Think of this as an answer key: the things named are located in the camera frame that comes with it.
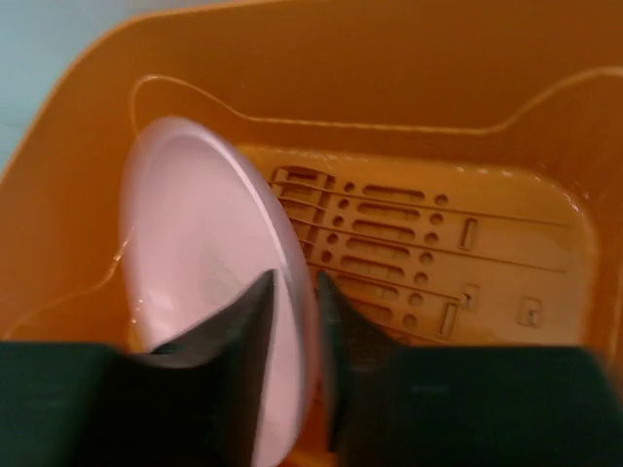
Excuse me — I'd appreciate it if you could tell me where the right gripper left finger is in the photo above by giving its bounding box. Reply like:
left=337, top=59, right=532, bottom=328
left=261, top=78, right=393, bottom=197
left=1, top=270, right=275, bottom=466

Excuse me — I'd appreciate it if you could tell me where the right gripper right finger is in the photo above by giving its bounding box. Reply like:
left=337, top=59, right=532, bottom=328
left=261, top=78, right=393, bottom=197
left=317, top=273, right=622, bottom=466

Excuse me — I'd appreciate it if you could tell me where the orange plastic bin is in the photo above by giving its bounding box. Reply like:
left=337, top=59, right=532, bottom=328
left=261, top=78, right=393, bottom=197
left=1, top=1, right=622, bottom=466

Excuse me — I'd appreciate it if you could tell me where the pink plate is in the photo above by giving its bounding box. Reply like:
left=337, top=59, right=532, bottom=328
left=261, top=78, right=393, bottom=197
left=120, top=117, right=319, bottom=466

